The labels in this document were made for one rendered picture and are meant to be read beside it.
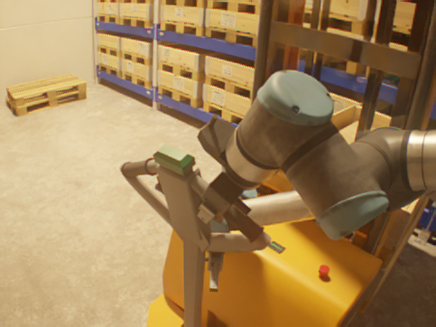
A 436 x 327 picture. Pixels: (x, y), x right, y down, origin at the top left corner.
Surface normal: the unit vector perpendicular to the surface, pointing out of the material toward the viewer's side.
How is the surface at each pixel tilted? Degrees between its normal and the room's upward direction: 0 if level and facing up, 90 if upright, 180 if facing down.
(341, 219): 80
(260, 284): 68
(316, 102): 28
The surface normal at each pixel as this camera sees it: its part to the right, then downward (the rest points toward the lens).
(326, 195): -0.62, 0.15
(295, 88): 0.26, -0.56
